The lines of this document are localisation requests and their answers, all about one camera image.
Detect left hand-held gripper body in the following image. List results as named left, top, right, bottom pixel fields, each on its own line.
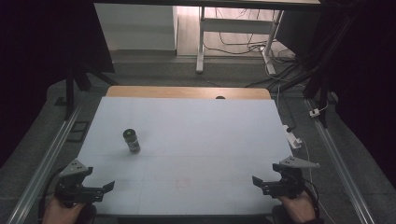
left=54, top=159, right=94, bottom=208

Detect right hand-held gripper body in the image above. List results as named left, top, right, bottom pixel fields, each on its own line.
left=273, top=155, right=321, bottom=201

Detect person's right hand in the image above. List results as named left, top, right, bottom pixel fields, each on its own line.
left=277, top=190, right=318, bottom=224

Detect person's left hand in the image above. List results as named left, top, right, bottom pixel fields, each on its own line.
left=41, top=196, right=86, bottom=224

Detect white power strip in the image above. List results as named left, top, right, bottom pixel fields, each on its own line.
left=281, top=123, right=304, bottom=150

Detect white table mat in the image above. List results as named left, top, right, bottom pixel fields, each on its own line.
left=77, top=95, right=294, bottom=217

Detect black tripod stand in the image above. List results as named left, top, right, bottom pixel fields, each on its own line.
left=270, top=15, right=359, bottom=129
left=63, top=60, right=120, bottom=121

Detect black curtain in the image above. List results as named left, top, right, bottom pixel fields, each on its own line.
left=0, top=0, right=116, bottom=169
left=275, top=0, right=396, bottom=188

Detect white cable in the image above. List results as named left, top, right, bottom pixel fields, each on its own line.
left=299, top=137, right=338, bottom=224

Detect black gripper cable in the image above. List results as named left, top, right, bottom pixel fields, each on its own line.
left=36, top=167, right=64, bottom=224
left=302, top=178, right=322, bottom=219

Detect aluminium floor rail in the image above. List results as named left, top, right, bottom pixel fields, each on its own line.
left=304, top=98, right=376, bottom=224
left=6, top=105, right=82, bottom=224

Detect black floor frame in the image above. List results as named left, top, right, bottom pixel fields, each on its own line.
left=65, top=119, right=92, bottom=144

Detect black floor cables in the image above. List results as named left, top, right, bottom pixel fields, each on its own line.
left=204, top=7, right=302, bottom=89

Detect white desk frame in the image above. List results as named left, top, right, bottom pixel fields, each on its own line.
left=195, top=6, right=285, bottom=76

